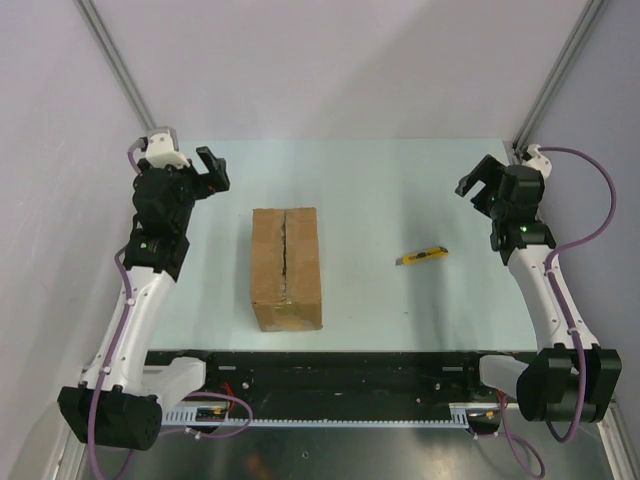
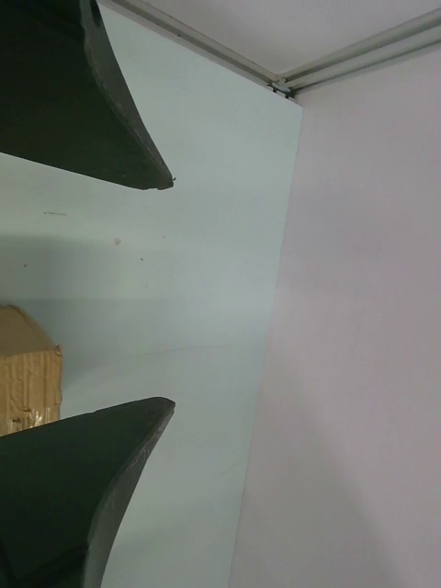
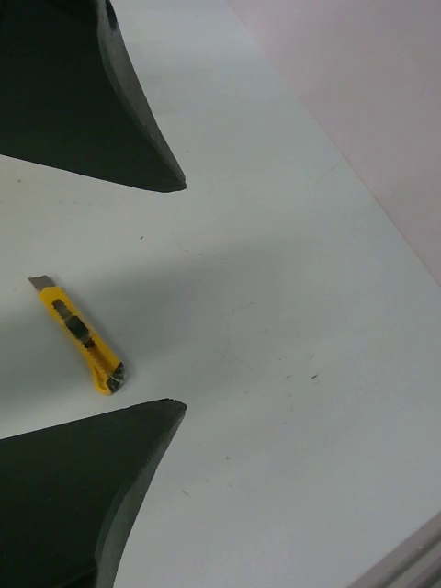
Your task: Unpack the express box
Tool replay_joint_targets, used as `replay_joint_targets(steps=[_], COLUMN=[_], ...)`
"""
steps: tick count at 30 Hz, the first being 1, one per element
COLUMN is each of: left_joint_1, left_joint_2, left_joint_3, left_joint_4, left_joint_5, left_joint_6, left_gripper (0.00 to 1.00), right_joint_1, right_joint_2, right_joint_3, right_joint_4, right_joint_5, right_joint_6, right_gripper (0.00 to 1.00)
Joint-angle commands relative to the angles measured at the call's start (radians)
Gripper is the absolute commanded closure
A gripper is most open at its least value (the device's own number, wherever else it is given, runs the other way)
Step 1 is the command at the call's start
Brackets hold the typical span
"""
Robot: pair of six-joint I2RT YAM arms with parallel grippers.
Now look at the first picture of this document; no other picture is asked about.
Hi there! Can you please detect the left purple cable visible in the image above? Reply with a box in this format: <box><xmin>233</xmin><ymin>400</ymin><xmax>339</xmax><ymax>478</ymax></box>
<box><xmin>85</xmin><ymin>144</ymin><xmax>254</xmax><ymax>480</ymax></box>

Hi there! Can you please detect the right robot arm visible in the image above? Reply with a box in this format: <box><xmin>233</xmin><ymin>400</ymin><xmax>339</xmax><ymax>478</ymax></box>
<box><xmin>456</xmin><ymin>146</ymin><xmax>622</xmax><ymax>423</ymax></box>

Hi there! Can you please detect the white slotted cable duct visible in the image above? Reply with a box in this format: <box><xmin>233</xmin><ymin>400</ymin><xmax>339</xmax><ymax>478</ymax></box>
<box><xmin>162</xmin><ymin>403</ymin><xmax>474</xmax><ymax>428</ymax></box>

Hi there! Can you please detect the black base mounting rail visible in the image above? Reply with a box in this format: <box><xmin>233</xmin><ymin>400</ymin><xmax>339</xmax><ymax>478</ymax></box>
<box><xmin>145</xmin><ymin>350</ymin><xmax>497</xmax><ymax>424</ymax></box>

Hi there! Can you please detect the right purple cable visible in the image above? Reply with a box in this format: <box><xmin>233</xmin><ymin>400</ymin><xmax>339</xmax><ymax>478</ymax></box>
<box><xmin>492</xmin><ymin>145</ymin><xmax>619</xmax><ymax>479</ymax></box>

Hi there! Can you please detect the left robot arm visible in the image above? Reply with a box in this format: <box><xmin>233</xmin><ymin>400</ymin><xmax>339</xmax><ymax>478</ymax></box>
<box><xmin>57</xmin><ymin>146</ymin><xmax>230</xmax><ymax>451</ymax></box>

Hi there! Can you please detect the aluminium frame post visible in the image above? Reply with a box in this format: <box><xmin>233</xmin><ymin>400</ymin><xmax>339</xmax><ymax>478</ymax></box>
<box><xmin>74</xmin><ymin>0</ymin><xmax>156</xmax><ymax>130</ymax></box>
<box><xmin>510</xmin><ymin>0</ymin><xmax>610</xmax><ymax>150</ymax></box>

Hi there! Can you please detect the left aluminium frame post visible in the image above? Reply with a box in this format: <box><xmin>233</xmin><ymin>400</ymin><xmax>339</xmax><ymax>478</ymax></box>
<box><xmin>74</xmin><ymin>0</ymin><xmax>156</xmax><ymax>130</ymax></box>

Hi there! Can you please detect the yellow utility knife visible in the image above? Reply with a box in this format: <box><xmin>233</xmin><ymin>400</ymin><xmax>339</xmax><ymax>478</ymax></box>
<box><xmin>395</xmin><ymin>246</ymin><xmax>449</xmax><ymax>266</ymax></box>

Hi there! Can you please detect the right aluminium frame post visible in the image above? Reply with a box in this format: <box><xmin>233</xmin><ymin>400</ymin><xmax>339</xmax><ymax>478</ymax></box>
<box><xmin>510</xmin><ymin>0</ymin><xmax>610</xmax><ymax>150</ymax></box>

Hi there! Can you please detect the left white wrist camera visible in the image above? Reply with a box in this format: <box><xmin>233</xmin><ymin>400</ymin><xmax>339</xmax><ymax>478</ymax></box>
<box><xmin>143</xmin><ymin>127</ymin><xmax>191</xmax><ymax>169</ymax></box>

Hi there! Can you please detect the purple cable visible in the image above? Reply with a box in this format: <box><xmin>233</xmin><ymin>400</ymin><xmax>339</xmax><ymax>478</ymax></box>
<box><xmin>85</xmin><ymin>144</ymin><xmax>254</xmax><ymax>480</ymax></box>
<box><xmin>492</xmin><ymin>145</ymin><xmax>619</xmax><ymax>479</ymax></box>

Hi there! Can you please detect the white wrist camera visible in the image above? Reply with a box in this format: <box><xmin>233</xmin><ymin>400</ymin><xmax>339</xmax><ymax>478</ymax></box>
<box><xmin>519</xmin><ymin>144</ymin><xmax>552</xmax><ymax>179</ymax></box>
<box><xmin>143</xmin><ymin>127</ymin><xmax>191</xmax><ymax>169</ymax></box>

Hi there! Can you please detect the brown cardboard express box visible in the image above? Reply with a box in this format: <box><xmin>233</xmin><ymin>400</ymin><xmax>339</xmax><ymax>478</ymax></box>
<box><xmin>250</xmin><ymin>207</ymin><xmax>323</xmax><ymax>332</ymax></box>

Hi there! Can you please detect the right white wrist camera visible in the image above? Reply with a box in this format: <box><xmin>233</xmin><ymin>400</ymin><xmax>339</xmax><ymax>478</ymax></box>
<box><xmin>519</xmin><ymin>144</ymin><xmax>552</xmax><ymax>179</ymax></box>

